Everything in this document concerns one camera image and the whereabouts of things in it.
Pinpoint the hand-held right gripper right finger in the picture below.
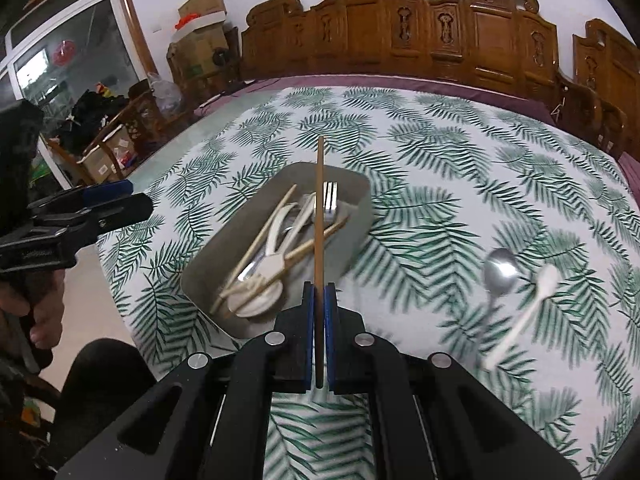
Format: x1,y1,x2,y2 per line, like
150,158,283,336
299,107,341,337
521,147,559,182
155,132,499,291
324,283,581,480

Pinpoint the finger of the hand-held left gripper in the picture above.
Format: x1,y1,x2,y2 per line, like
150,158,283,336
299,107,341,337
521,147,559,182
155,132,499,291
0,193,154,274
29,179,134,219

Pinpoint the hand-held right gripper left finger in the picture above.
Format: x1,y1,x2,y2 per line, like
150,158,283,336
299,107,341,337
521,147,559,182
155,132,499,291
57,281,317,480

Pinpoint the large white plastic spoon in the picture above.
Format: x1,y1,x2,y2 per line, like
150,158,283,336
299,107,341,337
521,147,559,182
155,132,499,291
234,205,301,319

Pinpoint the metal spoon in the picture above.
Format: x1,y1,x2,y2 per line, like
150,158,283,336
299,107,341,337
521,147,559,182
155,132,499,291
237,225,296,284
475,247,523,372

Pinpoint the brown wooden chopstick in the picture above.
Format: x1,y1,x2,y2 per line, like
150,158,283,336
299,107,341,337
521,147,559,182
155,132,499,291
313,135,327,390

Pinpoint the metal fork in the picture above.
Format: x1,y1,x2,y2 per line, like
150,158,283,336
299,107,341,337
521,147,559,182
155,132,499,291
320,181,347,227

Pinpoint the rectangular metal tray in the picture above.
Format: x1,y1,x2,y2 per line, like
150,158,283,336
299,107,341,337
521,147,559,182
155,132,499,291
181,161,373,340

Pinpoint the small white plastic spoon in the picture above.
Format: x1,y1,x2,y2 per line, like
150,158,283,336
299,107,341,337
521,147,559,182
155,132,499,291
482,264,561,370

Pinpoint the person's left hand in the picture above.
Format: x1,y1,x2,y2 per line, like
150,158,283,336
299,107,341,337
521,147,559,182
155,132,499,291
0,270,67,352

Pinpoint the wooden chair with clutter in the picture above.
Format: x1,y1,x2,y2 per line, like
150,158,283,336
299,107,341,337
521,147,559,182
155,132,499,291
46,89,168,187

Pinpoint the pile of black clothing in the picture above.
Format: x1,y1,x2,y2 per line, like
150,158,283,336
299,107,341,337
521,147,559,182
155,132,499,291
69,89,132,133

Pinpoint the red hanging ornament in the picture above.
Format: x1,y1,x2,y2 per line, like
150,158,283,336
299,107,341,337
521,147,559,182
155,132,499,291
54,40,80,67

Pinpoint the clear plastic bag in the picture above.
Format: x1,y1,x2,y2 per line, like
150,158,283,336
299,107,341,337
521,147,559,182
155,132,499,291
146,72,182,117

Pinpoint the wooden framed glass door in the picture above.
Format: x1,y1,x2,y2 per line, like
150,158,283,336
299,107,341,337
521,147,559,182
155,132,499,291
0,0,158,188

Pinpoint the large brown cardboard box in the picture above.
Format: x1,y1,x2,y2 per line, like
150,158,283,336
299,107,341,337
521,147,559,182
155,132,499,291
166,25,242,92

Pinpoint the green leaf print tablecloth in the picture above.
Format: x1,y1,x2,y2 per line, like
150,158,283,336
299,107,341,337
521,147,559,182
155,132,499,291
95,86,640,480

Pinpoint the small brown cardboard box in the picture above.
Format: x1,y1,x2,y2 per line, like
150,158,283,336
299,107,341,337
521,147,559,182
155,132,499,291
178,0,227,21

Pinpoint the purple sofa seat cushion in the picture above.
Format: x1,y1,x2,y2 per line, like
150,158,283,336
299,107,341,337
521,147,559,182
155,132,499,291
194,75,557,122

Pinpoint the carved wooden sofa bench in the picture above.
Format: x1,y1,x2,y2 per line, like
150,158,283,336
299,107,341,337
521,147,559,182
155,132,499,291
240,0,562,103

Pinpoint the carved wooden armchair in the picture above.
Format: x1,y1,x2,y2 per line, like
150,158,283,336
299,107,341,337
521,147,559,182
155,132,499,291
554,19,640,162

